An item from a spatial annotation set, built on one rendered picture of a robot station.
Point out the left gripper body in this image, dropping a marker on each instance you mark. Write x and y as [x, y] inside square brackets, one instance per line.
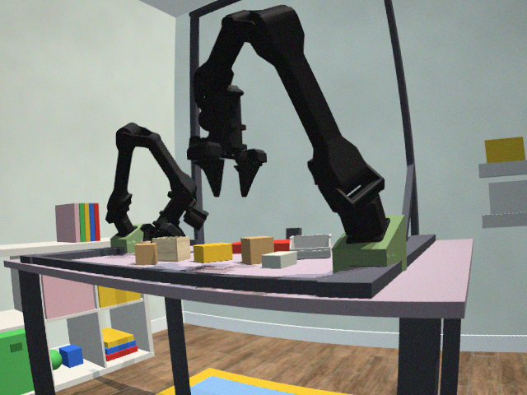
[228, 133]

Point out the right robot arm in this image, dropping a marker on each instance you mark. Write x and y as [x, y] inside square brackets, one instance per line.
[183, 188]

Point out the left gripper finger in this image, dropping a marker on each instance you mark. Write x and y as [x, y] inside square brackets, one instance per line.
[247, 173]
[213, 169]

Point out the yellow rectangular block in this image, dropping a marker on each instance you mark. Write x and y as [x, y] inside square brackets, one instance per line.
[208, 253]

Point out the red flat rectangular block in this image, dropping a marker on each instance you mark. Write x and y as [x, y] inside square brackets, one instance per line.
[279, 245]

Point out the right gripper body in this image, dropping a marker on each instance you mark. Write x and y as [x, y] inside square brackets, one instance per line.
[166, 216]

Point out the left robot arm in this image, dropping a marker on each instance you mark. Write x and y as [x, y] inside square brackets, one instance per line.
[337, 164]

